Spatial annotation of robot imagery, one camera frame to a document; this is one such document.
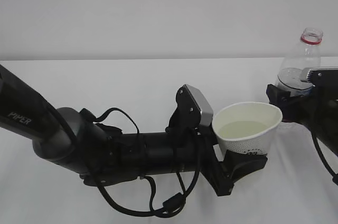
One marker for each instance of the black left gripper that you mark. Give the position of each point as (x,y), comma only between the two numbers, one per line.
(193,147)

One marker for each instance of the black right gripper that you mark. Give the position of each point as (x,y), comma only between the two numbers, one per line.
(317,111)

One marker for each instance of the white paper cup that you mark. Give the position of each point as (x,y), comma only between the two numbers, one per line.
(246,127)

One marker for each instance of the clear plastic water bottle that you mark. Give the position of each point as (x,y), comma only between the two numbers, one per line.
(305,54)

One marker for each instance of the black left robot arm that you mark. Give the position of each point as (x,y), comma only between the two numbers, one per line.
(105,154)

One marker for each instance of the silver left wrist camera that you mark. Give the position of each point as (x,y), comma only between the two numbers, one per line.
(193,110)

